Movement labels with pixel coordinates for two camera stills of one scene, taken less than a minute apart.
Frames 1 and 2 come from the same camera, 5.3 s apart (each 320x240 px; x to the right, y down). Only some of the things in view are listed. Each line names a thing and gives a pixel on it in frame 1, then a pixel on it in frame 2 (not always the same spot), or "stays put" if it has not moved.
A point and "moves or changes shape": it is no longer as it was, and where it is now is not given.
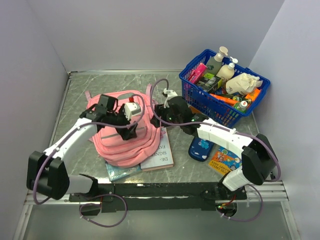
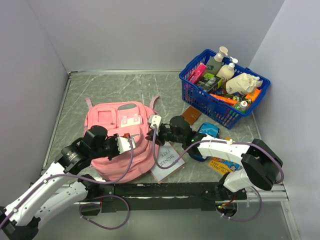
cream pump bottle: x=227 y=71 stays put
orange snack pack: x=253 y=95 stays put
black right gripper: x=161 y=110 → x=159 y=135
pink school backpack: x=133 y=152 moves or changes shape
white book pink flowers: x=163 y=158 moves or changes shape
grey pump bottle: x=214 y=63 stays put
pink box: x=197 y=74 stays put
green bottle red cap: x=241 y=106 stays put
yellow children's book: x=224 y=160 stays put
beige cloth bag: x=243 y=84 stays put
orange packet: x=225 y=99 stays put
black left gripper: x=127 y=134 → x=114 y=139
